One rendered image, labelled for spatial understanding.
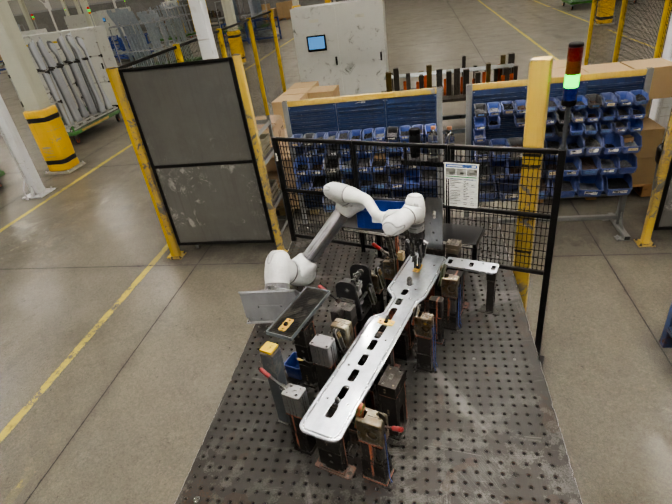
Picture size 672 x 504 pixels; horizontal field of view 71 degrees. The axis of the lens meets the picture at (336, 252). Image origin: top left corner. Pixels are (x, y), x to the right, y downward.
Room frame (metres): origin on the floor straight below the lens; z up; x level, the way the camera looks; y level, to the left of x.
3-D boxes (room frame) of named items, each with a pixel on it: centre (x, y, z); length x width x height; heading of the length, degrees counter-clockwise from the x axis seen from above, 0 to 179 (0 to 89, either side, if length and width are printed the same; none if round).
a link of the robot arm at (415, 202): (2.20, -0.43, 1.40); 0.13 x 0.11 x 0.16; 134
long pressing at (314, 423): (1.79, -0.19, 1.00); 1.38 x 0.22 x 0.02; 148
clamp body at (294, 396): (1.39, 0.26, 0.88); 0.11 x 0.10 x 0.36; 58
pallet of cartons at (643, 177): (4.94, -2.94, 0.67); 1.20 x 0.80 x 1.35; 79
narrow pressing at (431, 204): (2.42, -0.59, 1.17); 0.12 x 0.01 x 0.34; 58
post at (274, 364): (1.57, 0.35, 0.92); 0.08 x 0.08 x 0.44; 58
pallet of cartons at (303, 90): (7.16, 0.04, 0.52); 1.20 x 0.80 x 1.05; 164
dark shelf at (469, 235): (2.68, -0.50, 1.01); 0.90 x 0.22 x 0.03; 58
